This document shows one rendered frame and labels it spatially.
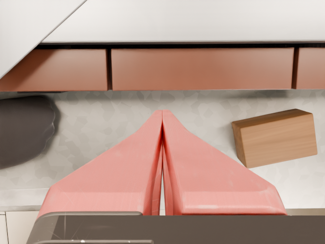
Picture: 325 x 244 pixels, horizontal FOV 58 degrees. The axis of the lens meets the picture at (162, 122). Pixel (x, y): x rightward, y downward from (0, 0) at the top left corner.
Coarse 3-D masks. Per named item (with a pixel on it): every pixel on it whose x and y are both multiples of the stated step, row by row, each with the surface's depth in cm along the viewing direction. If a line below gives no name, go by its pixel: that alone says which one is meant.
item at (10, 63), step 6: (0, 60) 26; (6, 60) 26; (12, 60) 26; (18, 60) 26; (0, 66) 26; (6, 66) 26; (12, 66) 26; (0, 72) 26; (6, 72) 26; (0, 78) 26
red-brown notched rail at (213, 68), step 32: (32, 64) 28; (64, 64) 28; (96, 64) 28; (128, 64) 28; (160, 64) 28; (192, 64) 28; (224, 64) 28; (256, 64) 28; (288, 64) 28; (320, 64) 28
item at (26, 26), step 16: (0, 0) 25; (16, 0) 25; (32, 0) 25; (48, 0) 25; (64, 0) 25; (80, 0) 25; (0, 16) 25; (16, 16) 25; (32, 16) 25; (48, 16) 25; (64, 16) 25; (0, 32) 25; (16, 32) 25; (32, 32) 25; (48, 32) 25; (0, 48) 25; (16, 48) 25; (32, 48) 25
